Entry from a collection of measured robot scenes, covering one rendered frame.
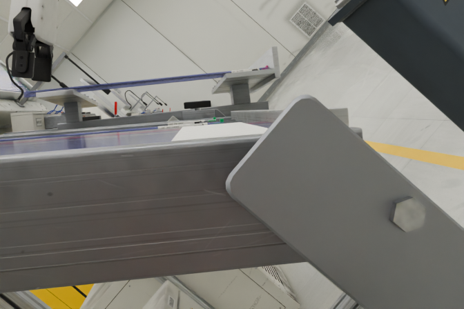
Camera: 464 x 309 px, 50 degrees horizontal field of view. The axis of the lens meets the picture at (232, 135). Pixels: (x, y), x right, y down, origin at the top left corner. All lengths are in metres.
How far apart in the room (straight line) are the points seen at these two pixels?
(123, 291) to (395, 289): 1.62
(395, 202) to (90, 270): 0.14
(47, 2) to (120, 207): 0.64
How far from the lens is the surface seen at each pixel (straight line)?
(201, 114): 0.91
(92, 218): 0.24
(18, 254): 0.25
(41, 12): 0.83
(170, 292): 0.93
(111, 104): 5.26
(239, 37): 8.45
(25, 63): 0.82
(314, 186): 0.19
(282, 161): 0.19
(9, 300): 1.06
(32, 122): 1.96
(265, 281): 1.79
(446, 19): 0.98
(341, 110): 0.26
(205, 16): 8.47
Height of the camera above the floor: 0.78
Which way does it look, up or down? 5 degrees down
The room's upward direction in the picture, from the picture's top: 49 degrees counter-clockwise
